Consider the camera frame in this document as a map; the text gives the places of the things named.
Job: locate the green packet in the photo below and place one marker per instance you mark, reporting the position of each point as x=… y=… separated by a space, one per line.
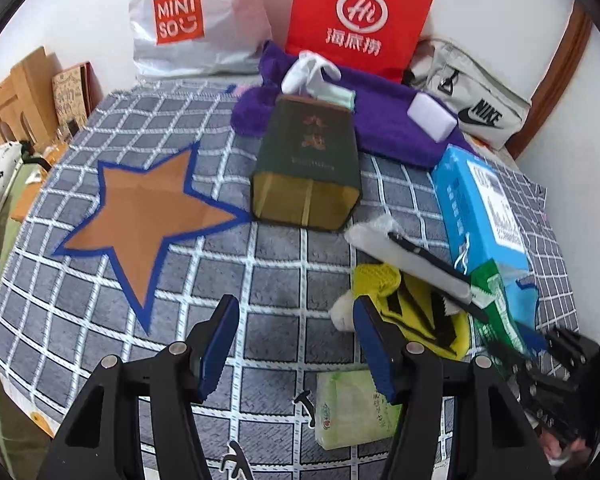
x=495 y=305

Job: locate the brown cardboard boxes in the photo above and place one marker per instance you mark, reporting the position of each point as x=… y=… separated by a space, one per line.
x=30 y=85

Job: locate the dark green box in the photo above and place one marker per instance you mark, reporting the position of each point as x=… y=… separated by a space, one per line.
x=305 y=135

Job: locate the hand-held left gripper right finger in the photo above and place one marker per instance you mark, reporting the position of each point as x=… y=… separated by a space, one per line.
x=375 y=352

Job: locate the brown printed box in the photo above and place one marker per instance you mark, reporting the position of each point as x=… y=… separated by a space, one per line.
x=70 y=90

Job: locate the yellow cloth with black stripes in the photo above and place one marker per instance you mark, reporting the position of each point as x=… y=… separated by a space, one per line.
x=375 y=280

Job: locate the purple towel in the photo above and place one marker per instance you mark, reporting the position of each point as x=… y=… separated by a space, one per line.
x=380 y=110

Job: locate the grey waist bag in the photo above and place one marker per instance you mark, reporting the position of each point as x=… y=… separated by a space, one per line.
x=480 y=90

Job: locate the blue cardboard box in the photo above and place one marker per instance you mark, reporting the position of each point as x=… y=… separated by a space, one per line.
x=455 y=210

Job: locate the white plastic wrapped pack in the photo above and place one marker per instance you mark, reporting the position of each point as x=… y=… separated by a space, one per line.
x=380 y=245

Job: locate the green tissue pack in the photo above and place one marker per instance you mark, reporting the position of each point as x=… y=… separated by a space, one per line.
x=345 y=410

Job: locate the grey checked star blanket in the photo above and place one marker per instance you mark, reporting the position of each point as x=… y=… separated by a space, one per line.
x=130 y=285

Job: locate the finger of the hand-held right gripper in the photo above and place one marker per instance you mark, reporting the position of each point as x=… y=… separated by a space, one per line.
x=565 y=342
x=540 y=385

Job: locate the mint green cloth roll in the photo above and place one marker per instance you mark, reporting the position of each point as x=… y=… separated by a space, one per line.
x=337 y=96

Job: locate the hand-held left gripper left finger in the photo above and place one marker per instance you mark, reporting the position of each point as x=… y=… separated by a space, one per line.
x=220 y=347

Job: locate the white plush piece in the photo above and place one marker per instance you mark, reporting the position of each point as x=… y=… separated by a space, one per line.
x=342 y=312

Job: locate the white spotted plush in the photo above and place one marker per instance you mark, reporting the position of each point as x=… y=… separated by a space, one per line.
x=0 y=165

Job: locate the wooden door frame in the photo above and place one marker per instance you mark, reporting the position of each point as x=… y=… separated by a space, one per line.
x=570 y=50

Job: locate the white sponge block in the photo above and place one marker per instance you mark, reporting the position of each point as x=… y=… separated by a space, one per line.
x=430 y=115

